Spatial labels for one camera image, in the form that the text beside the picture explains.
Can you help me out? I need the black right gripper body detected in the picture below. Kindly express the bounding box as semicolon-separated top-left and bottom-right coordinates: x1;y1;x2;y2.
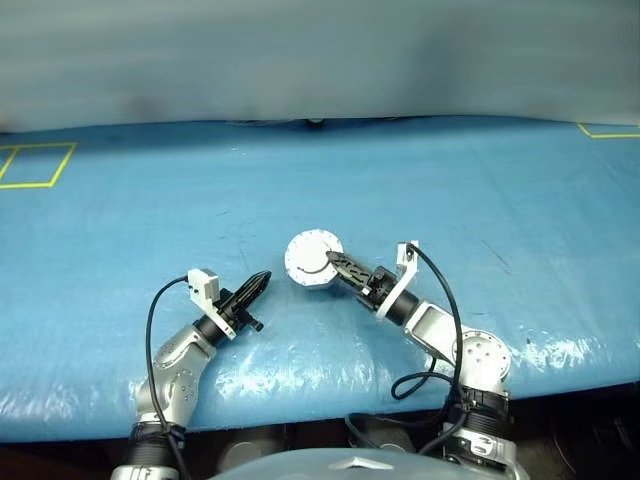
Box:
357;266;399;312

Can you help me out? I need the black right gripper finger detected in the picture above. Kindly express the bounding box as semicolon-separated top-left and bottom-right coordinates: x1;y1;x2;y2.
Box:
325;251;374;296

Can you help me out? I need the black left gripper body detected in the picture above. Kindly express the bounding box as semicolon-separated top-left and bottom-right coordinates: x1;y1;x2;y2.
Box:
219;292;264;334

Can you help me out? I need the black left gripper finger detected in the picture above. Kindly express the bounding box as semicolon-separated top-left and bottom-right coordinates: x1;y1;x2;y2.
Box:
242;274;273;312
233;271;273;304

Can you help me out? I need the round silver motor lid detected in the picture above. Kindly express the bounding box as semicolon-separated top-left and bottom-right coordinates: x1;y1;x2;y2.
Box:
284;228;345;287

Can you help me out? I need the blue plastic table cover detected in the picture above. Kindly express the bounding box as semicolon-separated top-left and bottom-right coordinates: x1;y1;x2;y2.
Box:
0;115;640;444

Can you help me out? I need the grey rounded shape under table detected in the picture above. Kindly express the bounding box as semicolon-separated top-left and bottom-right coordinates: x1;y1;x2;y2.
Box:
378;433;417;454
221;438;272;472

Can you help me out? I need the silver robot torso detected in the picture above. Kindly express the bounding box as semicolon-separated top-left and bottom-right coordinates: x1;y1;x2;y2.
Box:
204;446;451;480

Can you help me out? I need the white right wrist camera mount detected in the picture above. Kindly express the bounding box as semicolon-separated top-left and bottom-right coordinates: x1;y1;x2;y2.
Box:
374;239;420;322

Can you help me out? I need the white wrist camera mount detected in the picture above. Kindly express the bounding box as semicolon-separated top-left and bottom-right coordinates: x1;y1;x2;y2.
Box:
374;239;420;322
187;268;239;341

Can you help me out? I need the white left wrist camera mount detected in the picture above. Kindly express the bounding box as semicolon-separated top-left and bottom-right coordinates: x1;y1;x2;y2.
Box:
187;268;239;341

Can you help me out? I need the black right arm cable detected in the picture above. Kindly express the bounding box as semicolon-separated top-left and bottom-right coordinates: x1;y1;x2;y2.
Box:
343;243;466;449

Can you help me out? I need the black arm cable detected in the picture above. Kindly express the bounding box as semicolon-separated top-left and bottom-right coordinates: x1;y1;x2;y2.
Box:
144;277;195;480
343;243;466;449

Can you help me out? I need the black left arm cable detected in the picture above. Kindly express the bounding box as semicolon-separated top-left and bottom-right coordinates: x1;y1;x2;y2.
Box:
144;277;195;480

